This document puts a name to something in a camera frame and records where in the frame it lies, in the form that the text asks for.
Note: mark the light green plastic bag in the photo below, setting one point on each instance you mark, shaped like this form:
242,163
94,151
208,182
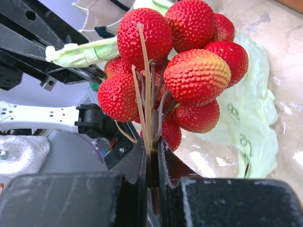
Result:
247,110

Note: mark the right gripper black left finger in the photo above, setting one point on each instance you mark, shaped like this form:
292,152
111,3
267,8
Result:
116,198

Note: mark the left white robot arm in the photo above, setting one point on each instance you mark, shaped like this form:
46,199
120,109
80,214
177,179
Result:
85,119

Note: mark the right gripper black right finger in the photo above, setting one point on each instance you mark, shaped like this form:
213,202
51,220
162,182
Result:
189,200

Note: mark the red cherries pile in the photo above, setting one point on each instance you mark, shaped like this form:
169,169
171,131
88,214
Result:
170,70

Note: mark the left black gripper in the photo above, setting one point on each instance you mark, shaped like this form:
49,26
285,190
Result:
27,27

